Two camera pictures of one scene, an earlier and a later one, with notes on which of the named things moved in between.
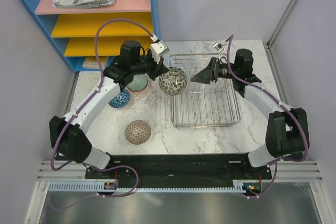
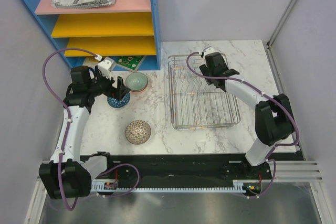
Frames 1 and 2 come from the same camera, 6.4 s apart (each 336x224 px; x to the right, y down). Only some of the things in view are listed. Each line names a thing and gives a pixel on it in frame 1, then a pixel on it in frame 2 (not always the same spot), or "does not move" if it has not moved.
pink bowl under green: [137, 92] does not move
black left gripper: [158, 68] -> [121, 90]
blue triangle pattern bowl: [121, 100] does not move
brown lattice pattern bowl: [138, 131] does not move
